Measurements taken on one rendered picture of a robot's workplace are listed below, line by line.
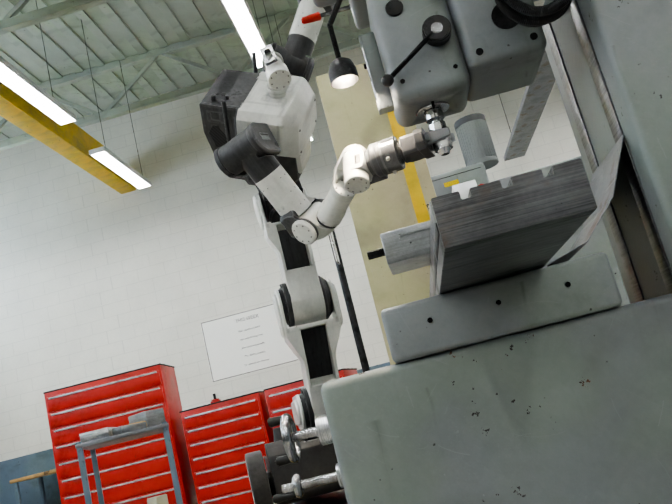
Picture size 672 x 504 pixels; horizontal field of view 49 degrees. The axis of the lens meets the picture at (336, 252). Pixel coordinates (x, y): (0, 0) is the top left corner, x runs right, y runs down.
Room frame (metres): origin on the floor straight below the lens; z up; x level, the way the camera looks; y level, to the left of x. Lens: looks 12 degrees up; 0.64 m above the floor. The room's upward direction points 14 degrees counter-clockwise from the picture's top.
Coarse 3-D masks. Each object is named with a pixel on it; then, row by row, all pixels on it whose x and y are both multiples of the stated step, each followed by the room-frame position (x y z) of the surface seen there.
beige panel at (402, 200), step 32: (352, 96) 3.49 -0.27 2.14; (352, 128) 3.49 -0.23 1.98; (384, 128) 3.48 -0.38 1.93; (416, 128) 3.47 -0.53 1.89; (384, 192) 3.49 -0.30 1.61; (416, 192) 3.47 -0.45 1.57; (384, 224) 3.49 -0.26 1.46; (384, 256) 3.49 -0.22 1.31; (384, 288) 3.49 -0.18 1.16; (416, 288) 3.48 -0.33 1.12
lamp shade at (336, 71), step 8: (336, 64) 1.69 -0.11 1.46; (344, 64) 1.68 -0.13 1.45; (352, 64) 1.70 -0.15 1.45; (336, 72) 1.69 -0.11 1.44; (344, 72) 1.68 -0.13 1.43; (352, 72) 1.69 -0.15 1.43; (336, 80) 1.75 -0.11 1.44; (344, 80) 1.75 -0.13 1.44; (352, 80) 1.75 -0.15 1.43; (336, 88) 1.75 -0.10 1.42
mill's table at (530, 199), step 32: (576, 160) 1.07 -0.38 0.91; (480, 192) 1.08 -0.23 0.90; (512, 192) 1.08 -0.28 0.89; (544, 192) 1.07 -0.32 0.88; (576, 192) 1.07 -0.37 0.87; (448, 224) 1.09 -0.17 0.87; (480, 224) 1.08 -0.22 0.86; (512, 224) 1.08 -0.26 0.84; (544, 224) 1.09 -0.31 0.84; (576, 224) 1.16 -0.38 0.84; (448, 256) 1.16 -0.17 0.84; (480, 256) 1.24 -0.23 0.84; (512, 256) 1.33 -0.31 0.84; (544, 256) 1.43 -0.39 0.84; (448, 288) 1.55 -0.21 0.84
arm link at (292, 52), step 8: (288, 40) 2.16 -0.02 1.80; (296, 40) 2.14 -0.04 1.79; (304, 40) 2.15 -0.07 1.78; (280, 48) 2.14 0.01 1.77; (288, 48) 2.15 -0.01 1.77; (296, 48) 2.14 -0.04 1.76; (304, 48) 2.15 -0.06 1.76; (312, 48) 2.18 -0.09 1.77; (288, 56) 2.14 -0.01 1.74; (296, 56) 2.15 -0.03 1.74; (304, 56) 2.16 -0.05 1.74; (288, 64) 2.14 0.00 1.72; (296, 64) 2.15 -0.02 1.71; (304, 64) 2.16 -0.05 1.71; (296, 72) 2.16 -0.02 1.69; (304, 72) 2.16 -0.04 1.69
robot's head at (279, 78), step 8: (272, 56) 1.96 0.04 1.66; (280, 56) 1.98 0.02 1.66; (264, 64) 1.98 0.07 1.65; (272, 64) 1.93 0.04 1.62; (280, 64) 1.93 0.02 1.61; (272, 72) 1.91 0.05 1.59; (280, 72) 1.92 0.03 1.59; (288, 72) 1.93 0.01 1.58; (272, 80) 1.93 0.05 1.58; (280, 80) 1.94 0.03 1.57; (288, 80) 1.95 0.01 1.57; (272, 88) 1.99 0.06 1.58; (280, 88) 1.96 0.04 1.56
